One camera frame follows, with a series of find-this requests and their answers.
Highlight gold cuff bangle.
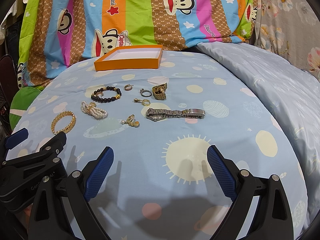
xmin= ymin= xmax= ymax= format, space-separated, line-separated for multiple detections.
xmin=50 ymin=111 xmax=76 ymax=134

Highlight black bead bracelet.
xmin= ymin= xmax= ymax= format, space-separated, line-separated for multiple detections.
xmin=90 ymin=86 xmax=123 ymax=104

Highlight green plush pillow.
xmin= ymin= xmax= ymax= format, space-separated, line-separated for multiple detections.
xmin=9 ymin=86 xmax=44 ymax=130

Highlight gold pearl earrings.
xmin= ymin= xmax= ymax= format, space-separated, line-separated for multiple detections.
xmin=121 ymin=114 xmax=139 ymax=127

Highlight light blue planet duvet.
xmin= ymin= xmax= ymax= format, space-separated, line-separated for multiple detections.
xmin=8 ymin=43 xmax=319 ymax=239

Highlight orange shallow box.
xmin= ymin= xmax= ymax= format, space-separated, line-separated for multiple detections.
xmin=94 ymin=45 xmax=163 ymax=72

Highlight colourful monkey striped duvet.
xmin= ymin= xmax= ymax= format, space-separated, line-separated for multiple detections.
xmin=17 ymin=0 xmax=258 ymax=87

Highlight grey floral sheet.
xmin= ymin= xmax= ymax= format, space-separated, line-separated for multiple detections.
xmin=254 ymin=0 xmax=319 ymax=80

